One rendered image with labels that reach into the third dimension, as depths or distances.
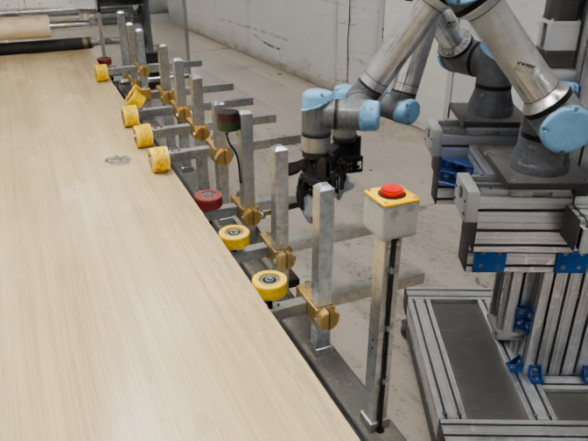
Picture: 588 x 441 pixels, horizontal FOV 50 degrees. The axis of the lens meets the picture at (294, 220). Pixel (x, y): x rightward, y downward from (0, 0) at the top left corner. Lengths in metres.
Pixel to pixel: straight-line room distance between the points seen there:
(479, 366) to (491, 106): 0.90
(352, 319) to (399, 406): 0.56
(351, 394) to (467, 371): 0.95
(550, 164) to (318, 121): 0.60
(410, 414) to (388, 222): 1.45
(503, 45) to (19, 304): 1.19
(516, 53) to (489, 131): 0.73
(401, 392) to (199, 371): 1.43
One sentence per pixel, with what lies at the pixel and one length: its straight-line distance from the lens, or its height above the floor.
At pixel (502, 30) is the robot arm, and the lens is 1.49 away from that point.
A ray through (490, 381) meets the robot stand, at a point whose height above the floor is 0.21.
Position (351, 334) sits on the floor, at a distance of 2.77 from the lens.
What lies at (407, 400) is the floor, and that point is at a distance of 2.49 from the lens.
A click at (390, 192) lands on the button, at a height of 1.23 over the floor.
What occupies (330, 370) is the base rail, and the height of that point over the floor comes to 0.70.
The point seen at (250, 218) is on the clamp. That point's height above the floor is 0.85.
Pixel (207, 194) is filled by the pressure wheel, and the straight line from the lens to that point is 1.84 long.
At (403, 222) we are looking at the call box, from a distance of 1.07.
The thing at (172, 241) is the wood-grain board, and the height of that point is 0.90.
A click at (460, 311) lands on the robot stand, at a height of 0.21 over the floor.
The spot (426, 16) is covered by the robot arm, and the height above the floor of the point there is 1.42.
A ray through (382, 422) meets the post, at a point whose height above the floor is 0.72.
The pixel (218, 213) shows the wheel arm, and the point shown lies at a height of 0.85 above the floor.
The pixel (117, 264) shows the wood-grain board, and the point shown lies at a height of 0.90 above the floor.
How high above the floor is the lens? 1.66
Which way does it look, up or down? 27 degrees down
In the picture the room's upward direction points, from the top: straight up
